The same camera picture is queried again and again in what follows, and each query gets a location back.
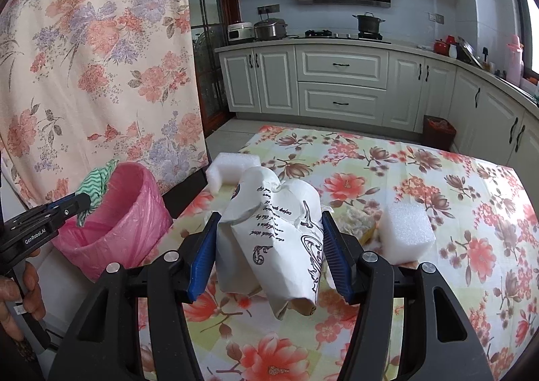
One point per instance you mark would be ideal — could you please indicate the grey wall outlet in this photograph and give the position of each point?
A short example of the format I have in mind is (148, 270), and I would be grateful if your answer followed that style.
(436, 18)

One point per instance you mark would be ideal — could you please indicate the floral tablecloth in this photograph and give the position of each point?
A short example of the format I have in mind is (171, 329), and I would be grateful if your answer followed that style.
(421, 179)

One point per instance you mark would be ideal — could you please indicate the window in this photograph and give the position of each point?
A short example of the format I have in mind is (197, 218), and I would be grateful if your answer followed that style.
(531, 36)

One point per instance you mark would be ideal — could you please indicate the black gas stove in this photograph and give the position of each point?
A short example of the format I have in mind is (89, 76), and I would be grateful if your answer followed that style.
(337, 34)

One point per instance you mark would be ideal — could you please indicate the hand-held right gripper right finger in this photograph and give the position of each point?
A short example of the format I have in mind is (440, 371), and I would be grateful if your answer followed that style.
(337, 263)

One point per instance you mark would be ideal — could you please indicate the black and white container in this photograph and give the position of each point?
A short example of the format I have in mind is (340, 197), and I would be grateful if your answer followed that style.
(454, 51)

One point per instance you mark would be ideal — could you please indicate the white printed paper bag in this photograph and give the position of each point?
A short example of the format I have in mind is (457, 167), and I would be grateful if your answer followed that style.
(273, 246)

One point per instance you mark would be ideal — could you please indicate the dark bin with red bag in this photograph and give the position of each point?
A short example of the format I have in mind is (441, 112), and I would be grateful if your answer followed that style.
(438, 135)

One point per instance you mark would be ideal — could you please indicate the white cabinet drawer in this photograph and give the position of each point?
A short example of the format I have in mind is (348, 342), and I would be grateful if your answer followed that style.
(341, 102)
(341, 65)

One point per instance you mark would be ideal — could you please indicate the green striped cloth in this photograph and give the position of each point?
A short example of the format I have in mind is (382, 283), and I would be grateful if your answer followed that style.
(94, 183)

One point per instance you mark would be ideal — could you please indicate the yellow scrubbing sponge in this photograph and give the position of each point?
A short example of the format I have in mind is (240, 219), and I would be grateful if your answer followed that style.
(358, 221)

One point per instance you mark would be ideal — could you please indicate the pink-lined trash bin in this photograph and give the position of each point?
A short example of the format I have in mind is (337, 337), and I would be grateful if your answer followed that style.
(126, 212)

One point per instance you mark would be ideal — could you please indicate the red kettle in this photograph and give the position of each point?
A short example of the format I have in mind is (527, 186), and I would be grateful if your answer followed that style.
(441, 47)

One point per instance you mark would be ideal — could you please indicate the black cooking pot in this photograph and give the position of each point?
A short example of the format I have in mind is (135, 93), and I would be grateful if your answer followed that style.
(368, 24)

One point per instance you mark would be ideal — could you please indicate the white base cabinets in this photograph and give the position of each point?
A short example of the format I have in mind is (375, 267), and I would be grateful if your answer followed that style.
(421, 86)

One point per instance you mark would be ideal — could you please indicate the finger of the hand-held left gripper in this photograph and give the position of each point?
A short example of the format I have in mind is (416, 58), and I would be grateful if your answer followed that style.
(63, 201)
(78, 211)

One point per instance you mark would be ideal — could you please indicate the silver rice cooker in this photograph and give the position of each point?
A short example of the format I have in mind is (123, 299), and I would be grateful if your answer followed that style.
(269, 29)

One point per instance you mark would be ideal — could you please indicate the black wall outlet strip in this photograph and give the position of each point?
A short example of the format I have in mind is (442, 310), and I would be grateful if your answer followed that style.
(268, 9)

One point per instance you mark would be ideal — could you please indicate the pink thermos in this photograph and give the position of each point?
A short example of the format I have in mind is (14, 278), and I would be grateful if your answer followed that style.
(514, 61)

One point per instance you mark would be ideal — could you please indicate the white foam block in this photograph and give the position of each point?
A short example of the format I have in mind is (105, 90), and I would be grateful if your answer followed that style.
(406, 233)
(229, 166)

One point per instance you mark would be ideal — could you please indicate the person's left hand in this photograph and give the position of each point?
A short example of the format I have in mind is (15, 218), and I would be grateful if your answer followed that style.
(33, 292)

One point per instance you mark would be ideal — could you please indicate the floral hanging curtain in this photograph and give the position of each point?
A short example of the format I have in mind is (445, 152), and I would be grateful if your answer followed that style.
(105, 48)

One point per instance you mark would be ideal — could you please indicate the white countertop appliance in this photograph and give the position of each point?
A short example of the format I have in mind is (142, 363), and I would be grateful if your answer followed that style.
(240, 32)

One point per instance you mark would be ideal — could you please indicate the brown glass door cabinet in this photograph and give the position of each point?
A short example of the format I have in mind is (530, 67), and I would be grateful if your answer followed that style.
(206, 69)

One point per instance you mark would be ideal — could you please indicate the metal pan lid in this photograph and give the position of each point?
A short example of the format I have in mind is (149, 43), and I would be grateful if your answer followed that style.
(468, 50)

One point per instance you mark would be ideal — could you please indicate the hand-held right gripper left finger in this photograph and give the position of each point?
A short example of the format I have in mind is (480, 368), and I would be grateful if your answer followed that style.
(204, 257)

